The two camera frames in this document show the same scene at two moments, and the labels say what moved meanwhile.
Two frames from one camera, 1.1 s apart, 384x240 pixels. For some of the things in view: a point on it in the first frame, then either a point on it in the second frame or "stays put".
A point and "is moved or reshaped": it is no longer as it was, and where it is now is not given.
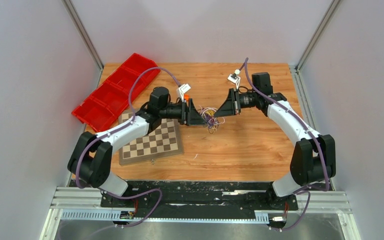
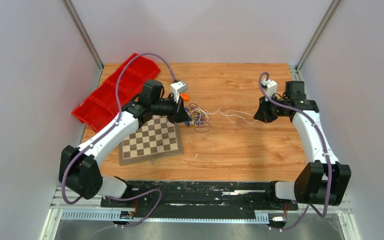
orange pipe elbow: [186, 96] stays put
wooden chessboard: [163, 141] stays put
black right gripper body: [234, 97] to [270, 110]
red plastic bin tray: [104, 105] stays put
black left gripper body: [186, 117] to [175, 109]
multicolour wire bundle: [212, 122] is moved or reshaped
